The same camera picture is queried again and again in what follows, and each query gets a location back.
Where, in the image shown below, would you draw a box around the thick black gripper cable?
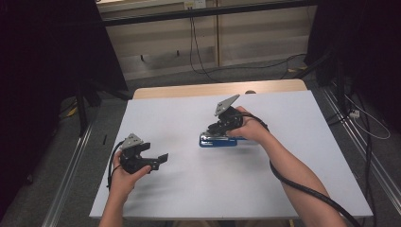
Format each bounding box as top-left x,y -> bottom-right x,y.
241,112 -> 362,227

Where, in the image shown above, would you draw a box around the black floor cable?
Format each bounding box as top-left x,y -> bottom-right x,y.
217,52 -> 307,79

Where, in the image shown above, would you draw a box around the white table mat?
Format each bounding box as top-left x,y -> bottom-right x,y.
89,90 -> 374,220

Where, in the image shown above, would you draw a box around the person's left hand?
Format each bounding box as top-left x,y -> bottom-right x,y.
108,150 -> 152,199

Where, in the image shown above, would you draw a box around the person's right hand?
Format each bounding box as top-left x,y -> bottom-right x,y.
226,106 -> 272,145

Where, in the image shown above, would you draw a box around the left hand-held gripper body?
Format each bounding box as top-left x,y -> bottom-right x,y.
119,132 -> 160,175

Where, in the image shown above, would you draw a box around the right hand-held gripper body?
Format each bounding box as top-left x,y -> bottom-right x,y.
214,94 -> 244,132

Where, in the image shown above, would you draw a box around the white wall socket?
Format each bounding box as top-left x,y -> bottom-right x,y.
183,0 -> 207,9

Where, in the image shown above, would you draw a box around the white cable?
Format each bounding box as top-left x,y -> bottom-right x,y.
344,94 -> 392,141

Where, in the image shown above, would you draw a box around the blue stapler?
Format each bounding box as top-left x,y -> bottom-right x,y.
199,131 -> 250,148

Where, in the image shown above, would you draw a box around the aluminium floor rail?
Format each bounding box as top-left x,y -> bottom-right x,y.
42,122 -> 93,227
321,84 -> 401,206

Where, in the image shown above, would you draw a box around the black socket cable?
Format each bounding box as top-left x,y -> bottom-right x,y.
191,8 -> 221,83
188,8 -> 221,83

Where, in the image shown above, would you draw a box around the black horizontal bar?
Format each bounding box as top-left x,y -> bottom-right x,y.
102,0 -> 317,27

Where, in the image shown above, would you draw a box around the black stand legs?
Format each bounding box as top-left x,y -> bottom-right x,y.
75,78 -> 134,137

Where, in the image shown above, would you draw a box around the black curtain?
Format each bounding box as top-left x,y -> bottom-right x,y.
0,0 -> 129,218
304,0 -> 401,127

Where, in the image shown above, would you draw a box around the wooden table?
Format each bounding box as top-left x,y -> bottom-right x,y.
132,79 -> 308,100

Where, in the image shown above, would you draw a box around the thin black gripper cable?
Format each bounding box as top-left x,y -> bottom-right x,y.
106,140 -> 126,191

